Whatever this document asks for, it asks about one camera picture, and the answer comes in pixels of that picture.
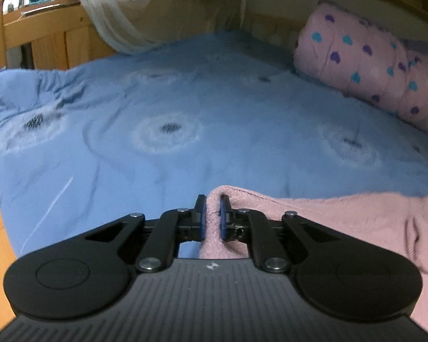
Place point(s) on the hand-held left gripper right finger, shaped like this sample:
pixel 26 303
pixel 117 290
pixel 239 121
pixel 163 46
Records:
pixel 222 221

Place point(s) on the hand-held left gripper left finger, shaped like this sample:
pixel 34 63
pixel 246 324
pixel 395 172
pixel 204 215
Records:
pixel 200 217

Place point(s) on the pink knitted sweater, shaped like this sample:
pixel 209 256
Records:
pixel 342 221

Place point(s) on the blue dandelion print bed sheet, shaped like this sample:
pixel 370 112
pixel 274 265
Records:
pixel 207 114

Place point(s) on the pink heart print quilt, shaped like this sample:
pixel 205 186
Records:
pixel 363 60

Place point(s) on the white mosquito net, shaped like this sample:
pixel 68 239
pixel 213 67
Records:
pixel 142 7

